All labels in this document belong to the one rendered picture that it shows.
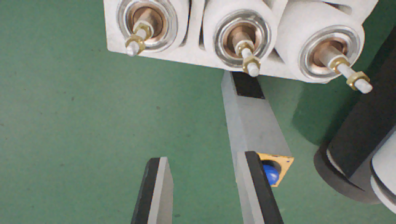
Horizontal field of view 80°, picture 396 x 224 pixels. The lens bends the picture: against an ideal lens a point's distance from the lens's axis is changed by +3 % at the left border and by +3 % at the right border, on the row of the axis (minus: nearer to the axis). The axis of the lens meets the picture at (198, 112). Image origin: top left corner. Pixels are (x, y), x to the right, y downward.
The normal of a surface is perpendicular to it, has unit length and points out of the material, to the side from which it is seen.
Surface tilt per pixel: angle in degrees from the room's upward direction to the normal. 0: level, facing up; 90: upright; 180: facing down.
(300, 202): 0
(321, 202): 0
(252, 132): 90
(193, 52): 0
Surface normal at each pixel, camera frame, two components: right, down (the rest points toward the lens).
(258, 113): 0.16, -0.79
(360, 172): -0.71, 0.36
